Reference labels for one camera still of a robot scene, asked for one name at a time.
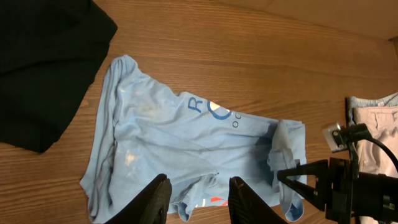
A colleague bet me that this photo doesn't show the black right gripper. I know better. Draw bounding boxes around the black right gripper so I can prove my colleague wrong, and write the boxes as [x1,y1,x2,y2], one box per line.
[277,124,397,223]

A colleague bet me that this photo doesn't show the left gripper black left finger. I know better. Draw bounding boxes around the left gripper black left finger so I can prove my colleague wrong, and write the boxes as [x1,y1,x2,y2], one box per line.
[106,174,172,224]

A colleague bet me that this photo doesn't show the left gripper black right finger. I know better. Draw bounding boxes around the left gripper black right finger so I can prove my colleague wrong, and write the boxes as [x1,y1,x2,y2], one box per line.
[228,177,287,224]

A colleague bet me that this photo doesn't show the light blue printed t-shirt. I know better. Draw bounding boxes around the light blue printed t-shirt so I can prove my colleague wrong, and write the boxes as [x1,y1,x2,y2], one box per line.
[80,55,306,223]

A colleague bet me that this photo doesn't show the beige shorts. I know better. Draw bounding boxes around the beige shorts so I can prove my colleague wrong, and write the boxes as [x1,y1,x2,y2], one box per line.
[346,93,397,178]

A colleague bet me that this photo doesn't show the black folded t-shirt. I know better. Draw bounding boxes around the black folded t-shirt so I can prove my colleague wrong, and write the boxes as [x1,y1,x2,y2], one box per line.
[1,0,118,152]

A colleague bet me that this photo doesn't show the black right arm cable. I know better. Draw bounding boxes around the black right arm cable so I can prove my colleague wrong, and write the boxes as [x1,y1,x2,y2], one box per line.
[360,136,398,175]

